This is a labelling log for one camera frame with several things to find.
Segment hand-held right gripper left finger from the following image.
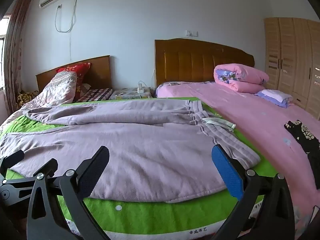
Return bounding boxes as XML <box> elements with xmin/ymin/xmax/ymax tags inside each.
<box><xmin>26</xmin><ymin>145</ymin><xmax>110</xmax><ymax>240</ymax></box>

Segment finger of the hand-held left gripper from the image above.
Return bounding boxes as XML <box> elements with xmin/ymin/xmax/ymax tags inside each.
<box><xmin>0</xmin><ymin>150</ymin><xmax>25</xmax><ymax>178</ymax></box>
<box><xmin>33</xmin><ymin>158</ymin><xmax>58</xmax><ymax>179</ymax></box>

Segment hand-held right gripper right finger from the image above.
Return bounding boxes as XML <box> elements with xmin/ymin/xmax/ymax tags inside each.
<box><xmin>211</xmin><ymin>144</ymin><xmax>295</xmax><ymax>240</ymax></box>

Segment lilac pants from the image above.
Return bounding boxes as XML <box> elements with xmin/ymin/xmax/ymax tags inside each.
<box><xmin>0</xmin><ymin>99</ymin><xmax>261</xmax><ymax>203</ymax></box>

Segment pink bed sheet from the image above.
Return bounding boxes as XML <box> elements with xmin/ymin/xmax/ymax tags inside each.
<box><xmin>155</xmin><ymin>81</ymin><xmax>320</xmax><ymax>230</ymax></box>

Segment yellow brown blanket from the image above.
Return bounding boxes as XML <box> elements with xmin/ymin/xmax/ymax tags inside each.
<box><xmin>16</xmin><ymin>90</ymin><xmax>39</xmax><ymax>108</ymax></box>

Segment checkered pillow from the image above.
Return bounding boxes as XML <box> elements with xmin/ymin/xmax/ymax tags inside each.
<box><xmin>76</xmin><ymin>87</ymin><xmax>113</xmax><ymax>103</ymax></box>

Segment green printed blanket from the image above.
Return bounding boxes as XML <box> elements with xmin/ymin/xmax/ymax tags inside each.
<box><xmin>0</xmin><ymin>96</ymin><xmax>278</xmax><ymax>240</ymax></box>

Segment patterned grey pink pillow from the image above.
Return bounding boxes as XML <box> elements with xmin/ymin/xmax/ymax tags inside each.
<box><xmin>22</xmin><ymin>71</ymin><xmax>78</xmax><ymax>113</ymax></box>

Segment nightstand with floral cloth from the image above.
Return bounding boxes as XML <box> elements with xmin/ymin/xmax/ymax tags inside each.
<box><xmin>109</xmin><ymin>86</ymin><xmax>152</xmax><ymax>100</ymax></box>

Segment black patterned cloth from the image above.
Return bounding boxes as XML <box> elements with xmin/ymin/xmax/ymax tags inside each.
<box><xmin>284</xmin><ymin>119</ymin><xmax>320</xmax><ymax>154</ymax></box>

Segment red floral pillow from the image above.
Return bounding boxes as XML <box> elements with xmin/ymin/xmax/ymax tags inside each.
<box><xmin>56</xmin><ymin>63</ymin><xmax>92</xmax><ymax>100</ymax></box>

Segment plain wooden headboard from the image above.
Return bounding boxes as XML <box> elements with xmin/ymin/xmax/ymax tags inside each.
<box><xmin>35</xmin><ymin>54</ymin><xmax>112</xmax><ymax>93</ymax></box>

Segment folded pink quilt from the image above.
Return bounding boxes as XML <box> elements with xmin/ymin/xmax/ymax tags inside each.
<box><xmin>213</xmin><ymin>64</ymin><xmax>270</xmax><ymax>93</ymax></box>

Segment window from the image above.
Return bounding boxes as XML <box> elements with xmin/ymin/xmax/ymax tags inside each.
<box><xmin>0</xmin><ymin>16</ymin><xmax>12</xmax><ymax>92</ymax></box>

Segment padded brown headboard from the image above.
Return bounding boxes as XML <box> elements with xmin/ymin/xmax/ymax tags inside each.
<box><xmin>154</xmin><ymin>38</ymin><xmax>255</xmax><ymax>94</ymax></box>

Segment light wooden wardrobe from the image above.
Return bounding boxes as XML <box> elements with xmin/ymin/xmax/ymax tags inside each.
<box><xmin>264</xmin><ymin>17</ymin><xmax>320</xmax><ymax>120</ymax></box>

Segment white air conditioner cable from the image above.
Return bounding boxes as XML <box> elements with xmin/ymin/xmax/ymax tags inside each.
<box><xmin>55</xmin><ymin>0</ymin><xmax>77</xmax><ymax>33</ymax></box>

